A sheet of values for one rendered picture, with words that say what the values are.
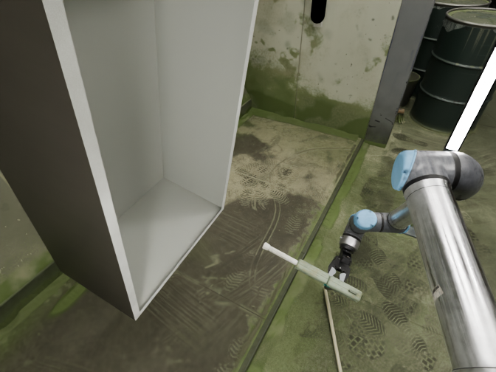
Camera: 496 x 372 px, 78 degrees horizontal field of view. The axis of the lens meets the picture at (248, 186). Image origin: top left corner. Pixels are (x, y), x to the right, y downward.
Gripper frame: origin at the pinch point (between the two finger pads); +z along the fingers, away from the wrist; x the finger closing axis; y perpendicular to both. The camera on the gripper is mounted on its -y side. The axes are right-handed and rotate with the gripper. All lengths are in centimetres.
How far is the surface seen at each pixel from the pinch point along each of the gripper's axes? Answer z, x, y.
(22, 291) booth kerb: 72, 131, 2
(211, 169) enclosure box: -16, 69, -30
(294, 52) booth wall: -159, 88, 45
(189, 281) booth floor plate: 30, 64, 19
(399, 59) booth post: -165, 13, 23
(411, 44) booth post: -169, 11, 13
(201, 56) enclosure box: -36, 77, -72
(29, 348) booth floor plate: 89, 110, 2
